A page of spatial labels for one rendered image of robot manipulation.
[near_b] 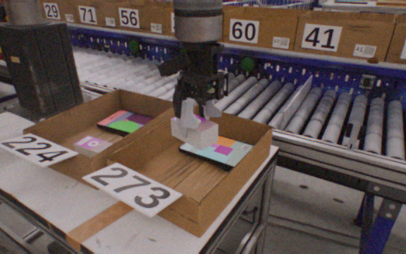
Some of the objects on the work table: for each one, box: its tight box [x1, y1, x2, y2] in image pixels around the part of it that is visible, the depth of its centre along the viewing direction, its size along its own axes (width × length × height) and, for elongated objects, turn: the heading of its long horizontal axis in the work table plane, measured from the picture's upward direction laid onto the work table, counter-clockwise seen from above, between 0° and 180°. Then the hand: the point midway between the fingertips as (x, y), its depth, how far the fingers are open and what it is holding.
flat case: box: [97, 109, 156, 135], centre depth 102 cm, size 14×19×2 cm
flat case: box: [179, 135, 254, 169], centre depth 88 cm, size 14×19×2 cm
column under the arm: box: [0, 19, 94, 123], centre depth 113 cm, size 26×26×33 cm
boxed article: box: [73, 136, 113, 160], centre depth 87 cm, size 6×10×5 cm, turn 63°
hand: (192, 127), depth 67 cm, fingers closed on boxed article, 6 cm apart
